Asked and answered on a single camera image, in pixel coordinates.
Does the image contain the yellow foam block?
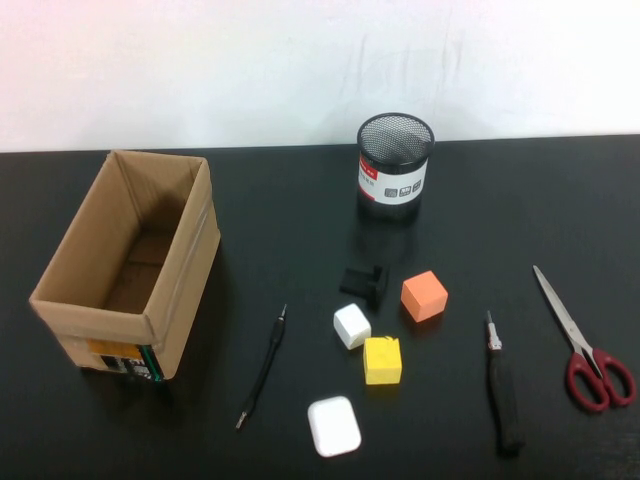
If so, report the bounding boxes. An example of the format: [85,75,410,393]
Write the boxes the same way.
[362,336,403,386]

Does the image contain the white foam block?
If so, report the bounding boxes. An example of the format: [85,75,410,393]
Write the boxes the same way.
[332,302,373,351]

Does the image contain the black mesh pen holder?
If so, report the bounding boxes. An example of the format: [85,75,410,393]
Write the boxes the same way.
[355,112,436,225]

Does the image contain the white earbud case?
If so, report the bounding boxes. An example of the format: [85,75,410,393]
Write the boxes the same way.
[306,395,363,459]

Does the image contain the open brown cardboard box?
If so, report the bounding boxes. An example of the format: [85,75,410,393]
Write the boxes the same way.
[28,149,222,384]

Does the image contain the orange foam block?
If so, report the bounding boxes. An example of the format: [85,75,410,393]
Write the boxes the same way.
[400,270,449,325]

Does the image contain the red-handled scissors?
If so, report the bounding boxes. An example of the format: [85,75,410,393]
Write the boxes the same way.
[532,264,637,412]

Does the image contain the thin black screwdriver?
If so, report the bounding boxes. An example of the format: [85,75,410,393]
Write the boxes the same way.
[235,303,289,431]

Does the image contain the black plastic bracket part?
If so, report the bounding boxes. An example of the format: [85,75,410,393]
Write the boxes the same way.
[338,263,391,310]

